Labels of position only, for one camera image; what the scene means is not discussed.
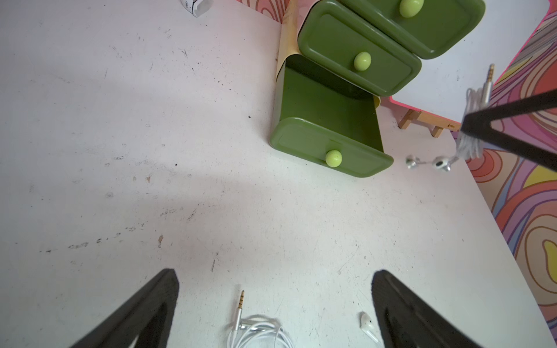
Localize yellow pink drawer cabinet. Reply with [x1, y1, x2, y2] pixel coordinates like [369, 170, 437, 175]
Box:
[276, 0, 319, 80]

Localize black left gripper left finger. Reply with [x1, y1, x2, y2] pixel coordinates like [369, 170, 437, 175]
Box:
[73, 268, 179, 347]

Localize white plastic clip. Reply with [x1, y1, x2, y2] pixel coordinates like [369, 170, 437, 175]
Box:
[180, 0, 213, 17]

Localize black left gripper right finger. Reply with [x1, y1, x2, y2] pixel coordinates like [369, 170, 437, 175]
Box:
[371, 270, 480, 348]

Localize white earphones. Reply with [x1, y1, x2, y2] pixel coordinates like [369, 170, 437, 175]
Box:
[405, 63, 495, 172]
[226, 290, 294, 348]
[359, 312, 384, 347]

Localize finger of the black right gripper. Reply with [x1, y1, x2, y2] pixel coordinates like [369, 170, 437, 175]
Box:
[469, 89, 556, 171]

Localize pink framed whiteboard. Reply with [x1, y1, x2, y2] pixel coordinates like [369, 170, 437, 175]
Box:
[390, 0, 551, 123]

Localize wooden whiteboard easel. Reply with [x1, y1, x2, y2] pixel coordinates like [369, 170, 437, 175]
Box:
[397, 109, 461, 138]

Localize green top drawer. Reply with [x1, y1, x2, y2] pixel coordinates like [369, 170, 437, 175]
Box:
[342, 0, 486, 59]

